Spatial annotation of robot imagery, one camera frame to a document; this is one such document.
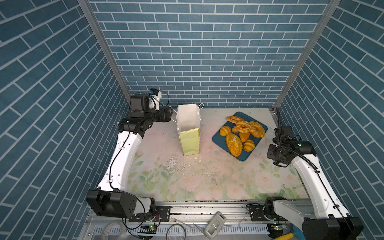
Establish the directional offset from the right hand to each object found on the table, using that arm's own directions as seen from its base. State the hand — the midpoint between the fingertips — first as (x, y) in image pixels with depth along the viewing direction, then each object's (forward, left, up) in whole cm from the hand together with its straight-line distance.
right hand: (272, 152), depth 76 cm
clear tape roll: (-40, +77, -14) cm, 88 cm away
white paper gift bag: (+25, +47, -11) cm, 55 cm away
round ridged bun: (+24, +22, -14) cm, 35 cm away
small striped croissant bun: (+13, +6, -15) cm, 21 cm away
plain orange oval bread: (+18, +9, -13) cm, 24 cm away
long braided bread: (+33, +15, -12) cm, 39 cm away
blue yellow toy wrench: (-33, -5, -16) cm, 37 cm away
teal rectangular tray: (+17, +25, -18) cm, 35 cm away
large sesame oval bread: (+12, +16, -12) cm, 23 cm away
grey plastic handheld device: (-32, +28, -16) cm, 45 cm away
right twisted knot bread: (+25, 0, -13) cm, 28 cm away
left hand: (+11, +55, +17) cm, 58 cm away
